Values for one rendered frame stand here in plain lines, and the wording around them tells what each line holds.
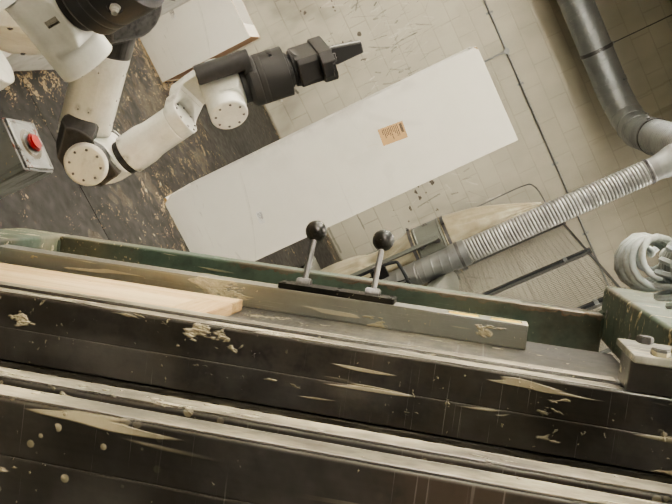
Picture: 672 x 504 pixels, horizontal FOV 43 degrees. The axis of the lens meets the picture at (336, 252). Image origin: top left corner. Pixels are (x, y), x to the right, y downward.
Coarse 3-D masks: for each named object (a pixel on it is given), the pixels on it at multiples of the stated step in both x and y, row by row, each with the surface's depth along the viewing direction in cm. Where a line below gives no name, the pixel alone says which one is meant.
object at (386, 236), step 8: (376, 232) 146; (384, 232) 146; (376, 240) 146; (384, 240) 145; (392, 240) 146; (376, 248) 147; (384, 248) 146; (376, 264) 145; (376, 272) 144; (376, 280) 143; (368, 288) 142; (376, 288) 142
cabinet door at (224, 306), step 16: (0, 272) 136; (16, 272) 139; (32, 272) 139; (48, 272) 141; (64, 272) 144; (48, 288) 127; (64, 288) 128; (80, 288) 130; (96, 288) 133; (112, 288) 135; (128, 288) 136; (144, 288) 137; (160, 288) 139; (160, 304) 125; (176, 304) 127; (192, 304) 127; (208, 304) 129; (224, 304) 131; (240, 304) 138
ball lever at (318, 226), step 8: (312, 224) 148; (320, 224) 148; (312, 232) 147; (320, 232) 147; (312, 240) 148; (320, 240) 148; (312, 248) 147; (312, 256) 146; (304, 272) 145; (296, 280) 144; (304, 280) 144
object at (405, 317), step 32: (0, 256) 151; (32, 256) 150; (64, 256) 149; (192, 288) 145; (224, 288) 144; (256, 288) 143; (352, 320) 141; (384, 320) 140; (416, 320) 139; (448, 320) 138; (480, 320) 137
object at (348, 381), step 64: (0, 320) 86; (64, 320) 85; (128, 320) 84; (192, 320) 83; (192, 384) 83; (256, 384) 82; (320, 384) 80; (384, 384) 79; (448, 384) 78; (512, 384) 77; (576, 384) 76; (640, 384) 76; (576, 448) 77; (640, 448) 76
